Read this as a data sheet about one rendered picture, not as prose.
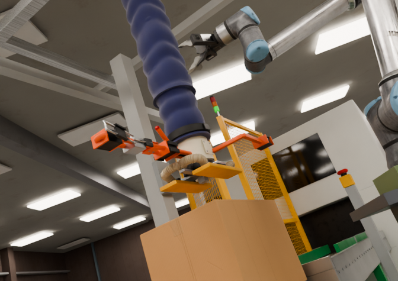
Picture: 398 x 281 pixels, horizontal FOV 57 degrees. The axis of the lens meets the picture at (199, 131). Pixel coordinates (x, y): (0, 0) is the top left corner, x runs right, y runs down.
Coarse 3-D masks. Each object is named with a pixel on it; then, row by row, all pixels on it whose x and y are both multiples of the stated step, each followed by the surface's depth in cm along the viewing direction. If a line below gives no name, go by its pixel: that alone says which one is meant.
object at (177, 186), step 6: (174, 180) 168; (180, 180) 171; (162, 186) 171; (168, 186) 169; (174, 186) 171; (180, 186) 174; (186, 186) 178; (192, 186) 182; (198, 186) 186; (204, 186) 190; (210, 186) 194; (186, 192) 189; (192, 192) 193; (198, 192) 198
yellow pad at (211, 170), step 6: (210, 162) 170; (198, 168) 162; (204, 168) 161; (210, 168) 163; (216, 168) 166; (222, 168) 169; (228, 168) 174; (234, 168) 180; (192, 174) 164; (198, 174) 165; (204, 174) 168; (210, 174) 172; (216, 174) 175; (222, 174) 179; (228, 174) 182; (234, 174) 186
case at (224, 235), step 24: (192, 216) 143; (216, 216) 137; (240, 216) 149; (264, 216) 168; (144, 240) 154; (168, 240) 147; (192, 240) 141; (216, 240) 136; (240, 240) 139; (264, 240) 156; (288, 240) 177; (168, 264) 145; (192, 264) 139; (216, 264) 134; (240, 264) 131; (264, 264) 145; (288, 264) 164
